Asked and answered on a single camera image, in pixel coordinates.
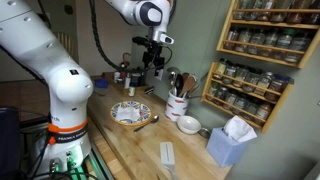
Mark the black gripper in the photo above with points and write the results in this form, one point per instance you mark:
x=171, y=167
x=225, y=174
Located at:
x=154, y=53

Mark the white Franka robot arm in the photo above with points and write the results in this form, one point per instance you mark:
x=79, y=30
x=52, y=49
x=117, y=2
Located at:
x=66, y=86

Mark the black serving spoon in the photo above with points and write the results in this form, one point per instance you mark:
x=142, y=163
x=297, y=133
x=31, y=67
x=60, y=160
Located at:
x=179, y=83

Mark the wooden spoon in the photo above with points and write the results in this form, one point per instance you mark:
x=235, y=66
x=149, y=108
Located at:
x=185, y=76

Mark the silver spoon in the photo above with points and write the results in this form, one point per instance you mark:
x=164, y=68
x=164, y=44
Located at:
x=146, y=125

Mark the silver ladle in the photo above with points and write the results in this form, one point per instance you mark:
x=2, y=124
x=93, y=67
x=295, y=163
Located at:
x=172, y=71

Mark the tall dark jar silver lid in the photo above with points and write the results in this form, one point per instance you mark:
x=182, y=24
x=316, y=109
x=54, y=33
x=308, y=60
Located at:
x=136, y=80

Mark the small black striped object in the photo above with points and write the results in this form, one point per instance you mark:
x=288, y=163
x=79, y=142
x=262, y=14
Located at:
x=149, y=90

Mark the spice jar group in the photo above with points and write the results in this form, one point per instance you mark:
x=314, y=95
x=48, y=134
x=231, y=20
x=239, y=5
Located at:
x=141, y=88

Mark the tall glass salt shaker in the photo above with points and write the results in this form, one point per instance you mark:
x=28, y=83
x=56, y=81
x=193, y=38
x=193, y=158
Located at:
x=127, y=80

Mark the white printed canister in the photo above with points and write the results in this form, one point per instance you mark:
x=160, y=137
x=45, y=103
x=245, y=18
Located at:
x=116, y=77

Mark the wooden spatula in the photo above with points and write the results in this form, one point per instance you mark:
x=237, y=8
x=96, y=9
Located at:
x=189, y=83

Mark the white crock with red fish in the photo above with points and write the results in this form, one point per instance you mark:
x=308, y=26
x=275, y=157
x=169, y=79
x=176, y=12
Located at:
x=176, y=108

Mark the white paper napkin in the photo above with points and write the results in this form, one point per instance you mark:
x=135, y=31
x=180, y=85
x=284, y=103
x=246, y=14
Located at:
x=128, y=112

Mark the blue plastic cup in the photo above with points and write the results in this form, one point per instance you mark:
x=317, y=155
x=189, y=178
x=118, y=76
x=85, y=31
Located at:
x=101, y=83

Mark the wooden spice rack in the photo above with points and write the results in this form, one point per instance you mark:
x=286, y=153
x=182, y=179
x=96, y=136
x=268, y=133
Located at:
x=208, y=80
x=223, y=40

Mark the colourful patterned plate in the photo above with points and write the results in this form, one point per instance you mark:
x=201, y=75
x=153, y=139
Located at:
x=115, y=115

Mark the glass spice jar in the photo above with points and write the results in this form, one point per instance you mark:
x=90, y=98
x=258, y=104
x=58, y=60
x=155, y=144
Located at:
x=263, y=9
x=230, y=73
x=240, y=77
x=220, y=68
x=263, y=112
x=244, y=40
x=213, y=90
x=295, y=11
x=230, y=100
x=252, y=81
x=220, y=95
x=231, y=39
x=256, y=42
x=270, y=44
x=298, y=48
x=250, y=109
x=284, y=45
x=278, y=87
x=240, y=104
x=240, y=7
x=313, y=13
x=265, y=84
x=278, y=10

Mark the white ceramic bowl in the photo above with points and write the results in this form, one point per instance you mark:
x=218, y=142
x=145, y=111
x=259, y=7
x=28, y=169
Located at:
x=188, y=125

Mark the small metal cup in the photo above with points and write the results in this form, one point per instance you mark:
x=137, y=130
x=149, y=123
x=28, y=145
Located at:
x=204, y=133

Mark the white slotted spatula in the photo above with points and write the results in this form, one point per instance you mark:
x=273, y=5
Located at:
x=167, y=153

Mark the wooden chair back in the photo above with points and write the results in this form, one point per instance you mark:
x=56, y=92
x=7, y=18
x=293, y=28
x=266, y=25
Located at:
x=66, y=43

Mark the white tissue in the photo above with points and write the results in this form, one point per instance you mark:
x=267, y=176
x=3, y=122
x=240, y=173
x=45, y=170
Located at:
x=238, y=130

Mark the blue tissue box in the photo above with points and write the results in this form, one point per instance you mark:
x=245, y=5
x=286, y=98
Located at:
x=225, y=150

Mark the dark box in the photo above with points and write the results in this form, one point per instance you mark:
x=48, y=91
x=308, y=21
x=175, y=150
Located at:
x=8, y=143

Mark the white wall outlet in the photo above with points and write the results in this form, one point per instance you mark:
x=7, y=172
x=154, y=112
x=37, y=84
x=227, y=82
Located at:
x=159, y=75

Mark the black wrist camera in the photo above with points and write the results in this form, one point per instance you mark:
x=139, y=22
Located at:
x=140, y=40

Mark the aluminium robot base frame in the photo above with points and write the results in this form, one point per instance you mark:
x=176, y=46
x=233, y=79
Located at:
x=101, y=163

